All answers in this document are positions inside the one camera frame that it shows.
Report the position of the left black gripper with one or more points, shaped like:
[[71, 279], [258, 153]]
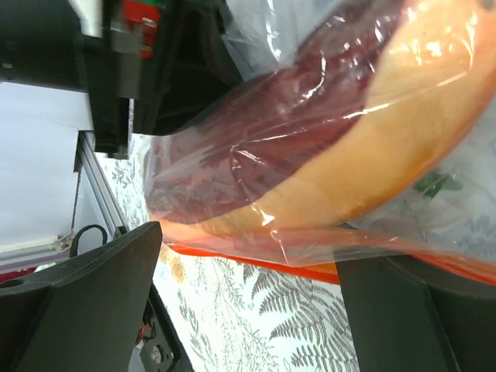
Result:
[[113, 67]]

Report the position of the aluminium frame rail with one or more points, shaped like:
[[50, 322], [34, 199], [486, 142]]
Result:
[[96, 218]]

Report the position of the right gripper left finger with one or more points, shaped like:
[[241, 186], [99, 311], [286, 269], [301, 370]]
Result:
[[22, 304]]

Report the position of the fake orange red fruit slice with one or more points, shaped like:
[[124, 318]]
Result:
[[329, 135]]

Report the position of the floral table mat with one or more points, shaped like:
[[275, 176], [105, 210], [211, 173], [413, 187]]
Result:
[[233, 316]]

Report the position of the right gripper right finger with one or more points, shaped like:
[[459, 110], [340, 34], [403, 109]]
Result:
[[406, 315]]

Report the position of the clear zip top bag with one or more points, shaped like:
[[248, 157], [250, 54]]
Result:
[[329, 155]]

